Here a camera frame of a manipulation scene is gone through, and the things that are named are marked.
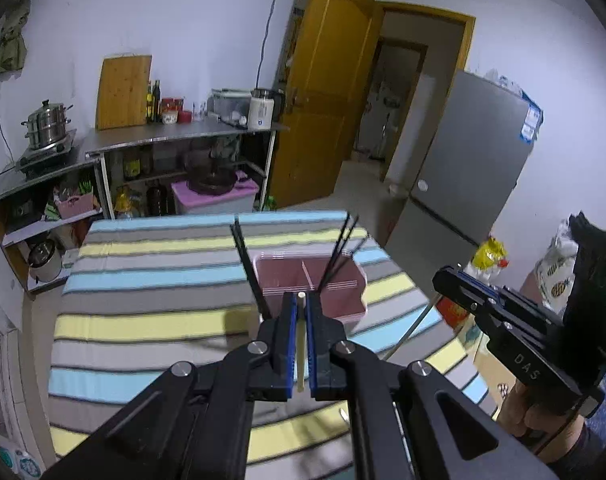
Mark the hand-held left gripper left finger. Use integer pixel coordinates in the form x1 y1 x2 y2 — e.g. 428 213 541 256
43 292 300 480

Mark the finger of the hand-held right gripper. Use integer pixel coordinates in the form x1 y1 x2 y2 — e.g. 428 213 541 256
431 267 512 334
449 266 565 324

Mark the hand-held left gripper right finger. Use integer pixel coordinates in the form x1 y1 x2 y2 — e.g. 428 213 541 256
305 291 559 480

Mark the pink plastic utensil basket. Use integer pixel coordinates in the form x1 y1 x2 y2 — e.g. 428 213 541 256
252 253 369 334

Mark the silver metal chopstick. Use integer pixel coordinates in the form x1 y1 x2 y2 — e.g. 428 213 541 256
380 302 434 362

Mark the black chopstick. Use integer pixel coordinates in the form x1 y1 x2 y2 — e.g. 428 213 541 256
324 212 351 283
235 216 275 321
332 237 372 284
230 225 268 322
318 214 361 292

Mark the person's right forearm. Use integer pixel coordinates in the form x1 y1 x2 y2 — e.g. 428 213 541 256
537 417 606 480

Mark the person's right hand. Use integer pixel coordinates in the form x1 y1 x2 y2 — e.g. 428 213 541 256
500 379 570 449

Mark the red box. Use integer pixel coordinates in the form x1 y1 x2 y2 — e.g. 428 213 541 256
435 294 472 332

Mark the yellow plastic bag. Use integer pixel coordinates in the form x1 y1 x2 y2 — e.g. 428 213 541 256
470 237 510 274

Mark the pineapple print bag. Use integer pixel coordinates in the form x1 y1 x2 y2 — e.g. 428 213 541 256
535 219 582 312

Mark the grey refrigerator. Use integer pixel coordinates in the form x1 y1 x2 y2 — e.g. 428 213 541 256
385 69 545 262

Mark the purple lid storage box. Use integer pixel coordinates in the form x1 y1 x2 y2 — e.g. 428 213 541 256
170 175 260 216

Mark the striped tablecloth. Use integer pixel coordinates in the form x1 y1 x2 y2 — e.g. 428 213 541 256
48 210 500 466

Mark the black wok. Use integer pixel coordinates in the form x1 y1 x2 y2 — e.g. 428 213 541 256
185 167 239 197

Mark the dark glass jug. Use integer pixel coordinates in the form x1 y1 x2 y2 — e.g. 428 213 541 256
145 184 169 217

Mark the yellow oil jug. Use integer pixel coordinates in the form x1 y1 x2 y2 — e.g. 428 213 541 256
113 187 136 220

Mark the white electric kettle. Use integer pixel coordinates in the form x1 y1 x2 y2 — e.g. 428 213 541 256
247 88 286 131

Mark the steel kitchen table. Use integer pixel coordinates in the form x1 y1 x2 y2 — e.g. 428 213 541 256
84 120 290 222

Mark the yellow wooden door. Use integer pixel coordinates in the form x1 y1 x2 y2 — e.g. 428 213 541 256
267 0 385 209

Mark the clear plastic container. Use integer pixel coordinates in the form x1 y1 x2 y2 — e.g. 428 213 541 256
210 88 252 122

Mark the small pink basket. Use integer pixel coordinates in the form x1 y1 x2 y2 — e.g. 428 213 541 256
55 194 95 221

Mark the red container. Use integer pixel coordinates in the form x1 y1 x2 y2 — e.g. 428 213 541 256
160 97 185 125

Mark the rice cooker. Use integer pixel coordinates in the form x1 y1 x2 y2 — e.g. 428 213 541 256
26 239 64 284

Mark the wooden cutting board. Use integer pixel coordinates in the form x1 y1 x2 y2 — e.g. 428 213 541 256
95 53 153 131

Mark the stove shelf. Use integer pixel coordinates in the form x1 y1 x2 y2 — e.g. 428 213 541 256
0 154 104 292

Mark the black stove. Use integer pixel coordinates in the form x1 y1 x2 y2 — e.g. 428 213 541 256
15 130 79 174

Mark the steel steamer pot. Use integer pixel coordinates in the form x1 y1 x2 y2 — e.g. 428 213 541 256
21 99 74 150

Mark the green hanging cloth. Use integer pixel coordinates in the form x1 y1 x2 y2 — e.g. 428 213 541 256
0 4 32 77

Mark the black wall cable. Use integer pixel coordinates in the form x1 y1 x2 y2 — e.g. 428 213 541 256
255 0 289 89

